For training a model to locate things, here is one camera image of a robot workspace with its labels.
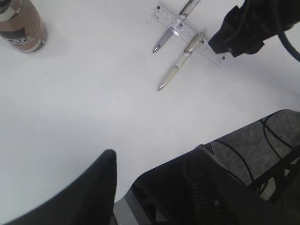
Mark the beige grip pen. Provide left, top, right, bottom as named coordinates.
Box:
left=157, top=29, right=208, bottom=92

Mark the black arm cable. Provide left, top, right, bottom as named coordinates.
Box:
left=277, top=30, right=300, bottom=63

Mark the grey grip pen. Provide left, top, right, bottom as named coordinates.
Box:
left=152, top=0, right=200, bottom=53

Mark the brown coffee drink bottle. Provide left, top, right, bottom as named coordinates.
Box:
left=0, top=0, right=47, bottom=53

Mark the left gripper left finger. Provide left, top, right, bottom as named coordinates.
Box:
left=9, top=150, right=117, bottom=225

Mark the clear plastic ruler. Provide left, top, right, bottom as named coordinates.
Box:
left=151, top=3, right=226, bottom=66

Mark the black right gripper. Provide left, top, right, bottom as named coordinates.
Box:
left=209, top=0, right=300, bottom=57

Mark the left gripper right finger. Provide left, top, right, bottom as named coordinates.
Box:
left=185, top=145, right=291, bottom=225

